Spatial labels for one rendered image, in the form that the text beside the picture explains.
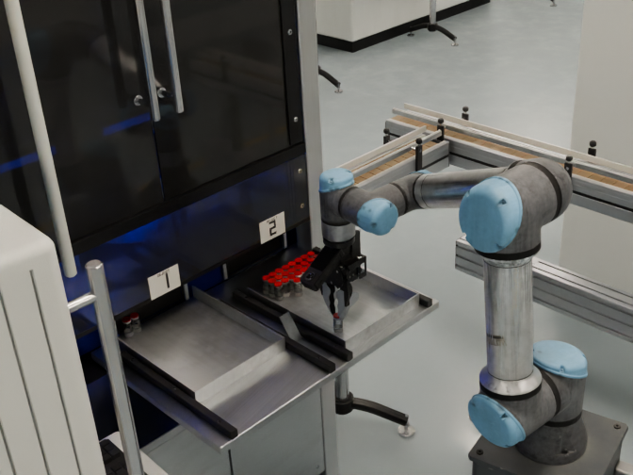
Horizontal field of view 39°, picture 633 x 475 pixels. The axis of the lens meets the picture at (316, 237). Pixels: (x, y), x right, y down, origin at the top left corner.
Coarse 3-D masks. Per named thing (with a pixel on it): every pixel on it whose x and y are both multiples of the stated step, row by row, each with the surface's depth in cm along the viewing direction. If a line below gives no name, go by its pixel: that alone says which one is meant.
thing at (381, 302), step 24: (360, 288) 223; (384, 288) 222; (408, 288) 216; (312, 312) 215; (336, 312) 215; (360, 312) 214; (384, 312) 214; (408, 312) 213; (336, 336) 200; (360, 336) 202
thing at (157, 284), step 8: (176, 264) 205; (160, 272) 203; (168, 272) 204; (176, 272) 206; (152, 280) 202; (160, 280) 203; (176, 280) 207; (152, 288) 202; (160, 288) 204; (168, 288) 206; (152, 296) 203
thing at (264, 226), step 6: (276, 216) 225; (282, 216) 226; (264, 222) 222; (276, 222) 225; (282, 222) 227; (264, 228) 223; (276, 228) 226; (282, 228) 228; (264, 234) 223; (276, 234) 227; (264, 240) 224
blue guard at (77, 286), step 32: (288, 160) 222; (224, 192) 209; (256, 192) 217; (288, 192) 225; (160, 224) 198; (192, 224) 205; (224, 224) 213; (256, 224) 221; (288, 224) 229; (96, 256) 189; (128, 256) 195; (160, 256) 201; (192, 256) 209; (224, 256) 216; (64, 288) 185; (128, 288) 198
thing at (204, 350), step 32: (192, 288) 223; (160, 320) 215; (192, 320) 215; (224, 320) 214; (128, 352) 202; (160, 352) 204; (192, 352) 203; (224, 352) 202; (256, 352) 202; (192, 384) 193; (224, 384) 191
